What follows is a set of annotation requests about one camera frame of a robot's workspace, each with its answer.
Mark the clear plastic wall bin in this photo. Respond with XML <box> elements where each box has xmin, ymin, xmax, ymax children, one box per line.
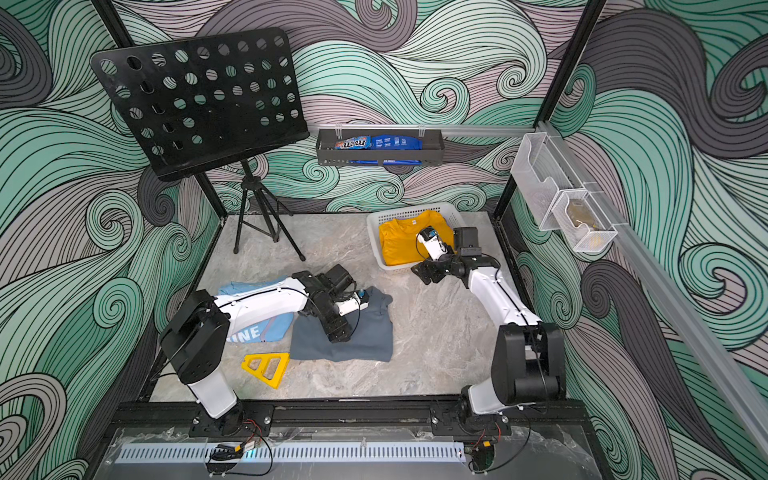
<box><xmin>511</xmin><ymin>132</ymin><xmax>584</xmax><ymax>231</ymax></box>

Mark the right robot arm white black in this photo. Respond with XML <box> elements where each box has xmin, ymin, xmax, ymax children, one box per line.
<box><xmin>411</xmin><ymin>226</ymin><xmax>566</xmax><ymax>433</ymax></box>

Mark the m&m candy packet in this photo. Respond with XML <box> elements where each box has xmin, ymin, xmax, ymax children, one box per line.
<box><xmin>334</xmin><ymin>136</ymin><xmax>371</xmax><ymax>150</ymax></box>

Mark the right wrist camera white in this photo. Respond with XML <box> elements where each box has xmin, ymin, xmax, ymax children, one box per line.
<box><xmin>417</xmin><ymin>226</ymin><xmax>453</xmax><ymax>261</ymax></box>

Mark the blue snack packet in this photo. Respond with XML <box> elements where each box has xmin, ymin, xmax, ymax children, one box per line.
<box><xmin>370</xmin><ymin>135</ymin><xmax>423</xmax><ymax>151</ymax></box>

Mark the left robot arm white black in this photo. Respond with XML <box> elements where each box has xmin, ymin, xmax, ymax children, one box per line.
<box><xmin>160</xmin><ymin>265</ymin><xmax>370</xmax><ymax>437</ymax></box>

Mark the white slotted cable duct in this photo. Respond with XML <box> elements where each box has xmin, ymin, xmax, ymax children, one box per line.
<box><xmin>114</xmin><ymin>441</ymin><xmax>466</xmax><ymax>464</ymax></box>

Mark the black perforated music stand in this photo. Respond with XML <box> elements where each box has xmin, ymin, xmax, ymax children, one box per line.
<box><xmin>90</xmin><ymin>27</ymin><xmax>309</xmax><ymax>241</ymax></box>

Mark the yellow triangular toy block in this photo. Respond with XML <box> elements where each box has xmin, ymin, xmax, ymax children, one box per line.
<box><xmin>241</xmin><ymin>352</ymin><xmax>290</xmax><ymax>389</ymax></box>

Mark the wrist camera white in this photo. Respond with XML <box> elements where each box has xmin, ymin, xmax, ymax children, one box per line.
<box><xmin>336</xmin><ymin>290</ymin><xmax>370</xmax><ymax>316</ymax></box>
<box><xmin>417</xmin><ymin>226</ymin><xmax>453</xmax><ymax>261</ymax></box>

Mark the light blue t-shirt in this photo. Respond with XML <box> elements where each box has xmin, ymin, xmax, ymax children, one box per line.
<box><xmin>218</xmin><ymin>279</ymin><xmax>295</xmax><ymax>344</ymax></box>

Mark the clear bin with brown items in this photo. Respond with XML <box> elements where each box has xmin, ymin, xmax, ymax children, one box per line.
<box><xmin>551</xmin><ymin>189</ymin><xmax>617</xmax><ymax>254</ymax></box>

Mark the white plastic basket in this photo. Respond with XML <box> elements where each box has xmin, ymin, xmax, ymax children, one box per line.
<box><xmin>366</xmin><ymin>202</ymin><xmax>467</xmax><ymax>271</ymax></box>

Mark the dark metal wall shelf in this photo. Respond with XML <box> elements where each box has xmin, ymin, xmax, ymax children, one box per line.
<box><xmin>316</xmin><ymin>127</ymin><xmax>445</xmax><ymax>166</ymax></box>

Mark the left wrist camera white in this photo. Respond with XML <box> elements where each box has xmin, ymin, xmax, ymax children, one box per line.
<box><xmin>336</xmin><ymin>290</ymin><xmax>370</xmax><ymax>316</ymax></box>

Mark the yellow t-shirt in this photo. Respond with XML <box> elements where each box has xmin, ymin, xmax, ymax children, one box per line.
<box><xmin>378</xmin><ymin>210</ymin><xmax>454</xmax><ymax>266</ymax></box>

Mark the grey t-shirt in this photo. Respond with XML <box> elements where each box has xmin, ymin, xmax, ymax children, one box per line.
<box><xmin>289</xmin><ymin>287</ymin><xmax>393</xmax><ymax>362</ymax></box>

